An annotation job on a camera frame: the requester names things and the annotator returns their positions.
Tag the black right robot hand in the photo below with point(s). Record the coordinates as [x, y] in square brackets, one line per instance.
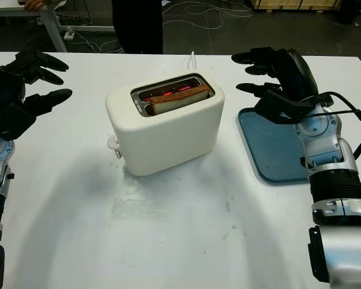
[296, 74]

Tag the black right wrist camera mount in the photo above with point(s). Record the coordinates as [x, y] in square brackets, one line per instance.
[278, 106]

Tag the person in black trousers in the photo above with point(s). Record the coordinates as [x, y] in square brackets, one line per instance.
[138, 24]

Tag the slice of toast bread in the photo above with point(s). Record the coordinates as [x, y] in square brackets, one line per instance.
[177, 100]

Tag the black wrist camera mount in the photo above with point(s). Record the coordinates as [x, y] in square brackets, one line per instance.
[13, 120]
[278, 106]

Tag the white background desk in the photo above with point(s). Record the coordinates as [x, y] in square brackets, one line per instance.
[52, 24]

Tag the wooden pallet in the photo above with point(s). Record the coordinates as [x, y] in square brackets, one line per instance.
[307, 3]

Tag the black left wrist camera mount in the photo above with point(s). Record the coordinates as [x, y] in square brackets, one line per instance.
[13, 120]

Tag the blue plastic tray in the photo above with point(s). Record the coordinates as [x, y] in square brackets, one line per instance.
[267, 144]

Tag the white two-slot toaster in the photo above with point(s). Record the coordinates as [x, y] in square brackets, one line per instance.
[168, 138]

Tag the person's right hand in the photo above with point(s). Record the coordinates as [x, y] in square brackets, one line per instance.
[34, 4]

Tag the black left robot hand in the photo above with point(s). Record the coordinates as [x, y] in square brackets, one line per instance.
[6, 87]

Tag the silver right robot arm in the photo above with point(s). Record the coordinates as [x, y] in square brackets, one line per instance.
[328, 147]

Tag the white power strip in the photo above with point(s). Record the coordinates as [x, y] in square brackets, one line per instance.
[69, 35]

